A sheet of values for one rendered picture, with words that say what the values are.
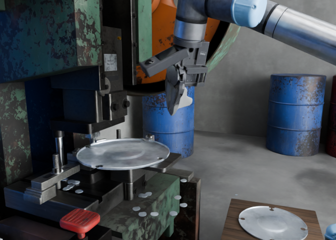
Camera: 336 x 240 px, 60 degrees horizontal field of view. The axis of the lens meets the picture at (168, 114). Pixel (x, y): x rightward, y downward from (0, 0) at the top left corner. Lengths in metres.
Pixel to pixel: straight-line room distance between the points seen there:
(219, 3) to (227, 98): 3.58
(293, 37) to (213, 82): 3.52
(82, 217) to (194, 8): 0.50
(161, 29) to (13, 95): 0.61
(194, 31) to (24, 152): 0.67
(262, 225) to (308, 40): 0.92
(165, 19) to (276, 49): 2.94
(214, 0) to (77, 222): 0.53
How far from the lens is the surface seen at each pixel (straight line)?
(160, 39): 1.24
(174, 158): 0.89
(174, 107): 0.76
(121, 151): 0.94
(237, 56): 4.13
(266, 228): 1.41
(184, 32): 0.69
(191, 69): 0.72
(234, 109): 4.19
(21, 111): 1.02
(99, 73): 0.82
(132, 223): 0.84
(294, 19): 0.73
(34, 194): 0.87
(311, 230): 1.48
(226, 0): 0.64
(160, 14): 1.25
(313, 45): 0.72
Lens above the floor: 1.08
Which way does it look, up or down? 11 degrees down
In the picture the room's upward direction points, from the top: straight up
